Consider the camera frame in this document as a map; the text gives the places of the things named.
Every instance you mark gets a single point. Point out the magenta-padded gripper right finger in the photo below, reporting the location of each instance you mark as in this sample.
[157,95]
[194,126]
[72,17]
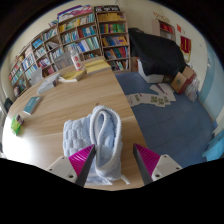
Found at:
[166,165]

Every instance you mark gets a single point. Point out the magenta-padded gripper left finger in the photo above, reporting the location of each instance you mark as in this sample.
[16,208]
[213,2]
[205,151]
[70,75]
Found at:
[63,168]

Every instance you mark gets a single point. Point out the white waffle-textured towel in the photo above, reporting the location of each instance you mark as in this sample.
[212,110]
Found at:
[76,133]

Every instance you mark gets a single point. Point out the blue plastic furniture piece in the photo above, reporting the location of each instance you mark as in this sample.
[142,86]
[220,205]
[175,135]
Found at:
[215,148]

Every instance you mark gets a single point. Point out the green plastic bag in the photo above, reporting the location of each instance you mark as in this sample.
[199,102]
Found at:
[15,128]

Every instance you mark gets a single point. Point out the small red-lidded jar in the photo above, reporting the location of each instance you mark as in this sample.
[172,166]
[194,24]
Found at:
[20,119]

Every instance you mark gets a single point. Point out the papers spread on floor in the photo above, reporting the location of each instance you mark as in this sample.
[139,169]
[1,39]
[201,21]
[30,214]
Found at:
[150,99]

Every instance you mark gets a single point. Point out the teal book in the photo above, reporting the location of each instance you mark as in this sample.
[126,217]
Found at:
[32,105]

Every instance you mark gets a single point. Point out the clear plastic bag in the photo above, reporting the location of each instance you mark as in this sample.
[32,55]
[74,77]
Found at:
[192,90]

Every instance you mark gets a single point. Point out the black office chair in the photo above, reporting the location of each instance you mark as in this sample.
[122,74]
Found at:
[8,105]

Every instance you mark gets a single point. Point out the brown cardboard box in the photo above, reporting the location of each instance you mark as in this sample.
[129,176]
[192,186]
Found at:
[181,81]

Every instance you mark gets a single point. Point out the grey book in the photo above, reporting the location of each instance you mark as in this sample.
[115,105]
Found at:
[48,84]

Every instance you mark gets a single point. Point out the white box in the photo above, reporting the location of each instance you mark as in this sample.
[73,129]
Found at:
[150,78]

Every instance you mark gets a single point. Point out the yellow book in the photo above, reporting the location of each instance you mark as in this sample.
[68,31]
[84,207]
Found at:
[72,76]
[96,66]

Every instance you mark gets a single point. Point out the small grey mesh chair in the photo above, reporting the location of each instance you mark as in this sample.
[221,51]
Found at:
[36,76]

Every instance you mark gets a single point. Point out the clear bottle with red label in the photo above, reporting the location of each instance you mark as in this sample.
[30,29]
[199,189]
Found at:
[77,61]

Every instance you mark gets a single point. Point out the wide grey mesh chair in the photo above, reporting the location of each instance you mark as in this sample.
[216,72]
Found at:
[63,60]

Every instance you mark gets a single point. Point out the black cloth cover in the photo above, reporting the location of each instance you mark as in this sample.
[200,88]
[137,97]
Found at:
[156,50]

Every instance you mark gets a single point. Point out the wooden bookshelf unit with books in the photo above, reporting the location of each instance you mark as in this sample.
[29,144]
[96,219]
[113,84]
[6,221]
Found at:
[83,33]

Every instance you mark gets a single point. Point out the red hanging wall decoration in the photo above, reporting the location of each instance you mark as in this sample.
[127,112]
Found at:
[185,44]

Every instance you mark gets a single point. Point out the small wall shelf with red items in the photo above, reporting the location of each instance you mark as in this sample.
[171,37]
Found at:
[165,28]

